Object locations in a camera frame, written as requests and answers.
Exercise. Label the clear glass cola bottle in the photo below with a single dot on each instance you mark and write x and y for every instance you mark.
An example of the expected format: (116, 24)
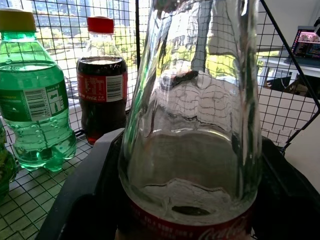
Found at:
(190, 155)

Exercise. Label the green plastic soda bottle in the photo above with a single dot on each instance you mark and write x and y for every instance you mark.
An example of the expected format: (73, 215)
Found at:
(35, 105)

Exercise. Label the open laptop computer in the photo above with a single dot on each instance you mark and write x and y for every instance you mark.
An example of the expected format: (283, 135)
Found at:
(306, 47)

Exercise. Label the white desk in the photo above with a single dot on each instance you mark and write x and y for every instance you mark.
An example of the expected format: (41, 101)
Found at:
(287, 67)

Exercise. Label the dark cola plastic bottle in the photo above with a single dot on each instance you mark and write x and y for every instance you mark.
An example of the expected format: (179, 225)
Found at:
(102, 90)

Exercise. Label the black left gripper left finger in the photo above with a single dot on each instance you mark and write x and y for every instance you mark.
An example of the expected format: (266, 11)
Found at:
(90, 200)

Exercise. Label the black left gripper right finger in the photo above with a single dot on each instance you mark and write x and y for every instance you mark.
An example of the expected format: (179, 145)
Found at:
(287, 195)

